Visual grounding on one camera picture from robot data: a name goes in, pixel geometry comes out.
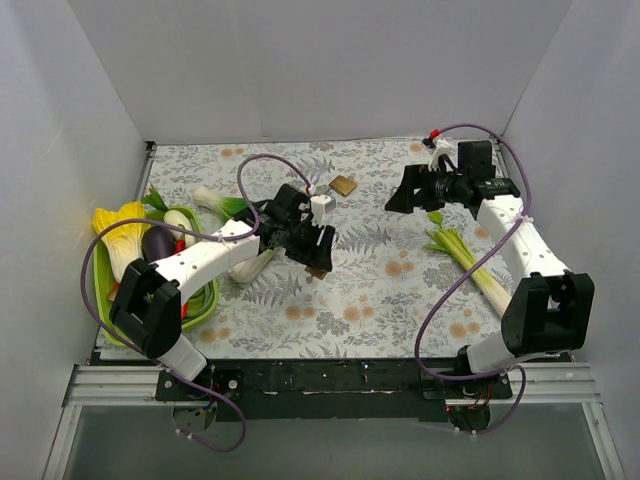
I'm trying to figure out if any purple eggplant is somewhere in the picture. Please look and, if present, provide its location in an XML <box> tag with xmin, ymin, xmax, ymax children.
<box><xmin>142</xmin><ymin>226</ymin><xmax>175</xmax><ymax>263</ymax></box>

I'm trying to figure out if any purple cable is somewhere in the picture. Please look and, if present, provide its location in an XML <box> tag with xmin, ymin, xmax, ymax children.
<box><xmin>413</xmin><ymin>123</ymin><xmax>530</xmax><ymax>435</ymax></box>
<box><xmin>80</xmin><ymin>153</ymin><xmax>314</xmax><ymax>452</ymax></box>

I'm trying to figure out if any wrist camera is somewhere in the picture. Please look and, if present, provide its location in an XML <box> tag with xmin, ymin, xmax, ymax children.
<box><xmin>310</xmin><ymin>194</ymin><xmax>336</xmax><ymax>227</ymax></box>
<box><xmin>422</xmin><ymin>129</ymin><xmax>457</xmax><ymax>171</ymax></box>

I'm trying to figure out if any green plastic tray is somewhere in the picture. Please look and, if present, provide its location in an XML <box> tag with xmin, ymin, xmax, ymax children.
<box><xmin>93</xmin><ymin>205</ymin><xmax>221</xmax><ymax>347</ymax></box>

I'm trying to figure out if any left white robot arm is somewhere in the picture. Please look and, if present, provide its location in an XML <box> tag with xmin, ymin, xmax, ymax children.
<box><xmin>110</xmin><ymin>184</ymin><xmax>335</xmax><ymax>400</ymax></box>

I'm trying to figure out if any napa cabbage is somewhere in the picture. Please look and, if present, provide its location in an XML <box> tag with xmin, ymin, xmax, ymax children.
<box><xmin>228</xmin><ymin>249</ymin><xmax>275</xmax><ymax>284</ymax></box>

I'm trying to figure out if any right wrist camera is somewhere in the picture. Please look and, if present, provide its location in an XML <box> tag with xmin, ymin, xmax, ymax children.
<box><xmin>422</xmin><ymin>129</ymin><xmax>457</xmax><ymax>171</ymax></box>

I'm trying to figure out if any large brass padlock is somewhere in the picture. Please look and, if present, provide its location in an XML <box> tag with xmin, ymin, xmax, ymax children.
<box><xmin>318</xmin><ymin>175</ymin><xmax>358</xmax><ymax>197</ymax></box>

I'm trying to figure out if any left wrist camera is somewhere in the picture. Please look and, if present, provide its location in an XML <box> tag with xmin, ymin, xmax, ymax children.
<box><xmin>310</xmin><ymin>194</ymin><xmax>336</xmax><ymax>227</ymax></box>

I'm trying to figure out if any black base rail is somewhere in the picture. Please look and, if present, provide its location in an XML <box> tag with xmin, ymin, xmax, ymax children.
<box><xmin>154</xmin><ymin>358</ymin><xmax>513</xmax><ymax>422</ymax></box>

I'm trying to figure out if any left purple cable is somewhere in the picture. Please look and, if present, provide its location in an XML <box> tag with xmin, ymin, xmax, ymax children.
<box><xmin>80</xmin><ymin>153</ymin><xmax>314</xmax><ymax>452</ymax></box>

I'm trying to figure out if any yellow cabbage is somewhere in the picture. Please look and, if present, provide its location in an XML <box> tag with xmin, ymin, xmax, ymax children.
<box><xmin>92</xmin><ymin>201</ymin><xmax>150</xmax><ymax>283</ymax></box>

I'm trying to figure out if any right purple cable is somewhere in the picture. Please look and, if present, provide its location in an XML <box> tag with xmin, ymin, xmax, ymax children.
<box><xmin>413</xmin><ymin>123</ymin><xmax>530</xmax><ymax>435</ymax></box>

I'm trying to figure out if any bok choy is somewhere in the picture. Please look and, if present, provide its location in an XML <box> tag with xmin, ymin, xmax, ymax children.
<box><xmin>192</xmin><ymin>186</ymin><xmax>247</xmax><ymax>221</ymax></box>

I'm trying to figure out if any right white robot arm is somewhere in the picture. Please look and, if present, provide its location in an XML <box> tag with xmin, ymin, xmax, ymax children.
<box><xmin>385</xmin><ymin>132</ymin><xmax>595</xmax><ymax>398</ymax></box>

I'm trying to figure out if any medium brass padlock with keys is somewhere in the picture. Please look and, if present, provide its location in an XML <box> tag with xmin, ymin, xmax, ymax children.
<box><xmin>305</xmin><ymin>267</ymin><xmax>327</xmax><ymax>283</ymax></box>

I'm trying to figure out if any floral table mat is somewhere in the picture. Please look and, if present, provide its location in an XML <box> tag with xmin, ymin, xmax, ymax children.
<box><xmin>148</xmin><ymin>139</ymin><xmax>500</xmax><ymax>358</ymax></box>

